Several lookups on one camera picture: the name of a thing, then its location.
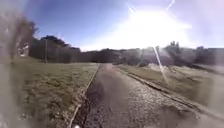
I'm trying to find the row of trees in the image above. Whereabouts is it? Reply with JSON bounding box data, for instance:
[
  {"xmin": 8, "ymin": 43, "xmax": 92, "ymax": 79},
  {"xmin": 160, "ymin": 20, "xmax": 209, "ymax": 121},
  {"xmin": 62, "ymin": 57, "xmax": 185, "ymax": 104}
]
[{"xmin": 0, "ymin": 16, "xmax": 224, "ymax": 68}]

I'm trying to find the dark asphalt path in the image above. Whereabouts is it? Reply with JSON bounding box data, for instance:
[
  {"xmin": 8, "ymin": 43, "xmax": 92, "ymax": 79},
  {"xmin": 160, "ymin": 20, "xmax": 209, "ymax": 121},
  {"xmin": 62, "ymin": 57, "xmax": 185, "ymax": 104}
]
[{"xmin": 71, "ymin": 63, "xmax": 224, "ymax": 128}]

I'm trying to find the grey kerb strip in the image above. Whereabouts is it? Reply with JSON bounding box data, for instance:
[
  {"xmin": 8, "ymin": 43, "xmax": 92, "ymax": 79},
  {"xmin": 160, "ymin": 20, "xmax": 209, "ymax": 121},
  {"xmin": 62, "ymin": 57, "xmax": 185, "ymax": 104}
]
[
  {"xmin": 114, "ymin": 65, "xmax": 224, "ymax": 122},
  {"xmin": 68, "ymin": 63, "xmax": 102, "ymax": 128}
]

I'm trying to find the dry grass field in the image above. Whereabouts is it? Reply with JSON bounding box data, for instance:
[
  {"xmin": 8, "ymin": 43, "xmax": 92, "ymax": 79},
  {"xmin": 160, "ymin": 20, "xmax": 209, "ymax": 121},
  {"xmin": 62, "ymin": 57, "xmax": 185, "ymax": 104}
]
[{"xmin": 6, "ymin": 55, "xmax": 101, "ymax": 128}]

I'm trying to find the pole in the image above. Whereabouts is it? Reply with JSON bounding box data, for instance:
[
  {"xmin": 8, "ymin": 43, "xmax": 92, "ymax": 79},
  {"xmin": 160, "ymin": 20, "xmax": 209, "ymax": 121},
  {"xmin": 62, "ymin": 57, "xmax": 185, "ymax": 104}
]
[{"xmin": 44, "ymin": 38, "xmax": 49, "ymax": 64}]

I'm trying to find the dry grass verge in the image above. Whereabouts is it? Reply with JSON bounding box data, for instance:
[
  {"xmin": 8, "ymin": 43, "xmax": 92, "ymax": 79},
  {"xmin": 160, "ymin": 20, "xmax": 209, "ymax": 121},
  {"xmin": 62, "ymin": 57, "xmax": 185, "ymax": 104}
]
[{"xmin": 117, "ymin": 63, "xmax": 224, "ymax": 114}]

